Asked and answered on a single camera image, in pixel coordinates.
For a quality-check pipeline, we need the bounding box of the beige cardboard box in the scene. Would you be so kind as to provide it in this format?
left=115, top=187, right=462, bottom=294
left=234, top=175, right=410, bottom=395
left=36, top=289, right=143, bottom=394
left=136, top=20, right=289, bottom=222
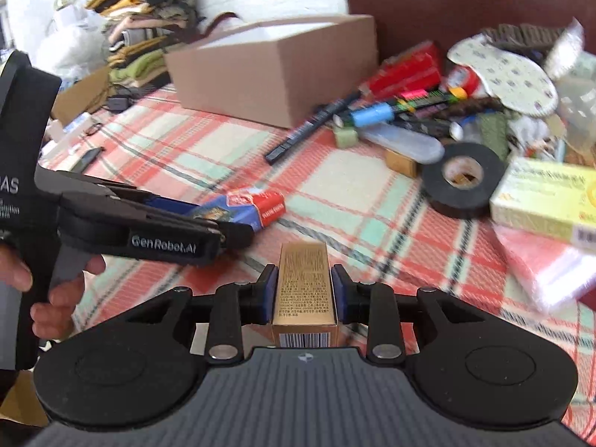
left=164, top=14, right=379, bottom=130

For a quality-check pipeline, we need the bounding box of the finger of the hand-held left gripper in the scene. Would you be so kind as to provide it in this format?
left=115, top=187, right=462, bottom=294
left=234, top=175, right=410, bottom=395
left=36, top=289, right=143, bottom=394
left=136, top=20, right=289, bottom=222
left=35, top=168, right=219, bottom=232
left=58, top=196, right=256, bottom=267

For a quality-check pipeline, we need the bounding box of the small green box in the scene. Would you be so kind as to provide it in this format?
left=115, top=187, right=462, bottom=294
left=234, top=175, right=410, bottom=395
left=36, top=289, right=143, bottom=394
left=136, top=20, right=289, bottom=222
left=333, top=126, right=361, bottom=150

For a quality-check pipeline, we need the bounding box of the grey hair claw clip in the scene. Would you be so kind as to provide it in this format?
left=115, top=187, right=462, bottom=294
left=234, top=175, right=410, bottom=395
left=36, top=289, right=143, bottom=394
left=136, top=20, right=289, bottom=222
left=479, top=23, right=566, bottom=60

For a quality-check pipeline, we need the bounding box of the small black flat object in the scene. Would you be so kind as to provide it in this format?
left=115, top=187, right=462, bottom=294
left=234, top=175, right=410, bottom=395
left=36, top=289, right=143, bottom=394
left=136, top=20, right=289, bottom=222
left=69, top=146, right=104, bottom=174

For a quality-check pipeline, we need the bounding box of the colourful playing card pack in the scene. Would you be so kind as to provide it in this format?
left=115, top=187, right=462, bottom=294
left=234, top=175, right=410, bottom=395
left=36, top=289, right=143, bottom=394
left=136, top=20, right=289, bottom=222
left=188, top=187, right=286, bottom=232

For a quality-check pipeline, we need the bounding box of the small brown block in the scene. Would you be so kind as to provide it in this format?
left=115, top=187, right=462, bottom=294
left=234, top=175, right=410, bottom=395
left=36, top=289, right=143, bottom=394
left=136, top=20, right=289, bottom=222
left=384, top=149, right=422, bottom=178

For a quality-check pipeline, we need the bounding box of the bag of white beads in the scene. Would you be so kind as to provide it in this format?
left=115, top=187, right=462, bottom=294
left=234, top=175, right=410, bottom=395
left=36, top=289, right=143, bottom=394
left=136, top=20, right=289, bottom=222
left=542, top=19, right=586, bottom=80

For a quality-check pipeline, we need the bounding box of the gold carton box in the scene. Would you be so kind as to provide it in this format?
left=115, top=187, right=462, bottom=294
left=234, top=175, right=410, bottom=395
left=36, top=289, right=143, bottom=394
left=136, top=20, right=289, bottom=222
left=271, top=241, right=338, bottom=348

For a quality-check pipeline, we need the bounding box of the red box with gold pattern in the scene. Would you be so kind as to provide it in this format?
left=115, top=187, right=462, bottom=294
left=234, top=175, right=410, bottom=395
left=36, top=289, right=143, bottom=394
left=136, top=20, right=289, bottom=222
left=358, top=42, right=443, bottom=99

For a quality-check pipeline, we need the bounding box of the floral shoe insole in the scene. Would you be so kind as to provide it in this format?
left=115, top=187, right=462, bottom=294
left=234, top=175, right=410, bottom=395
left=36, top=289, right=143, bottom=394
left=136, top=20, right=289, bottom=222
left=448, top=35, right=558, bottom=117

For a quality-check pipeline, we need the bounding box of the flat cardboard sheet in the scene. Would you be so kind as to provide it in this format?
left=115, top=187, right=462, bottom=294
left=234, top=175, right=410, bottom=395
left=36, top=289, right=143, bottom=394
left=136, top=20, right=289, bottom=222
left=50, top=65, right=113, bottom=123

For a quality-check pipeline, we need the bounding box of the blue highlighter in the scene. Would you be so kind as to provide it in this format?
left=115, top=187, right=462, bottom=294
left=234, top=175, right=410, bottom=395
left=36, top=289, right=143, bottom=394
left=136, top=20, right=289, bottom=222
left=349, top=102, right=396, bottom=127

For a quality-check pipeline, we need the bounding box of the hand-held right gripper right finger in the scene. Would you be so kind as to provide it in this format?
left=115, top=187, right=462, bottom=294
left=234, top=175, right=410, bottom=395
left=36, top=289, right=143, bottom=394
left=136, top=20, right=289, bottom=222
left=332, top=264, right=471, bottom=363

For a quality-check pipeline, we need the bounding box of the black marker with bright label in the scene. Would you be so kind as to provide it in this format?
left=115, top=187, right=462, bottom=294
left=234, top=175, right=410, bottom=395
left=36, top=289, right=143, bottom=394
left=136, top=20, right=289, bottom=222
left=391, top=88, right=467, bottom=113

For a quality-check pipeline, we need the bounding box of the pile of clothes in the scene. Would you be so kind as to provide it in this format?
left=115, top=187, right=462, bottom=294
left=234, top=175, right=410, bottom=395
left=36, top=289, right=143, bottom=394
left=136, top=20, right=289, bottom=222
left=84, top=0, right=206, bottom=90

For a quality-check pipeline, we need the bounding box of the black tape roll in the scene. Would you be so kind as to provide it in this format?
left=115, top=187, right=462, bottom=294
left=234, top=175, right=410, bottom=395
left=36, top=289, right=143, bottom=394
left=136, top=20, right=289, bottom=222
left=421, top=142, right=506, bottom=219

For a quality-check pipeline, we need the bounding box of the black pen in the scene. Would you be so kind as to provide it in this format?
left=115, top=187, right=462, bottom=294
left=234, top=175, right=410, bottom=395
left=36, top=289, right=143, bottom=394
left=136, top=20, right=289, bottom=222
left=264, top=91, right=364, bottom=165

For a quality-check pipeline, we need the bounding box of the black charger with cable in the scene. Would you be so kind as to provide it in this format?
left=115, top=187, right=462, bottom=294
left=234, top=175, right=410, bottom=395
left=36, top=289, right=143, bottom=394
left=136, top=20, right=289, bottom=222
left=99, top=85, right=141, bottom=113

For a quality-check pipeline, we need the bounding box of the plaid tablecloth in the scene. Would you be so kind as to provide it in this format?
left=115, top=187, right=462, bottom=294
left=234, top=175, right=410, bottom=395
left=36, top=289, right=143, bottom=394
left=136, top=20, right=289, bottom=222
left=39, top=84, right=596, bottom=431

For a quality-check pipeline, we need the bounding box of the yellow-green medicine box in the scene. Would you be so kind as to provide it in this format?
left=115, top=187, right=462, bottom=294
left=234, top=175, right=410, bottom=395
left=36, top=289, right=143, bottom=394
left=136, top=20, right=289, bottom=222
left=489, top=156, right=596, bottom=245

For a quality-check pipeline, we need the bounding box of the brown wooden headboard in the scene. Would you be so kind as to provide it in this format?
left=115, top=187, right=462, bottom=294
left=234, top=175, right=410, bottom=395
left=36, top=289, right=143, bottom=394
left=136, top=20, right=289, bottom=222
left=345, top=0, right=596, bottom=65

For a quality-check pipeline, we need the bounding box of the person's left hand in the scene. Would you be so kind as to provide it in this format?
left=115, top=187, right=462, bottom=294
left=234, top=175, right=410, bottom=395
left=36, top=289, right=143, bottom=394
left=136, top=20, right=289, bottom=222
left=0, top=244, right=107, bottom=338

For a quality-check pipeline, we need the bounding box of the red tape roll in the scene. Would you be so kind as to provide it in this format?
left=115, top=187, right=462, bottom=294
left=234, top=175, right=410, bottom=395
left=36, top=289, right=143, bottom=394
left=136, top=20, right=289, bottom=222
left=444, top=65, right=484, bottom=98

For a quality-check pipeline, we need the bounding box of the translucent plastic case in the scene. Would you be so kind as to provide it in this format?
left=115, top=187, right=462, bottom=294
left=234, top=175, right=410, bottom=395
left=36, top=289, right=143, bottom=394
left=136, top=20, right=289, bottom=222
left=358, top=123, right=445, bottom=165

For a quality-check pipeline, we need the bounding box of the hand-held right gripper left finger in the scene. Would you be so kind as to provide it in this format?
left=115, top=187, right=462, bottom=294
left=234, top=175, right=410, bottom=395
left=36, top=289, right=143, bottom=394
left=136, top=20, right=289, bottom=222
left=123, top=264, right=279, bottom=365

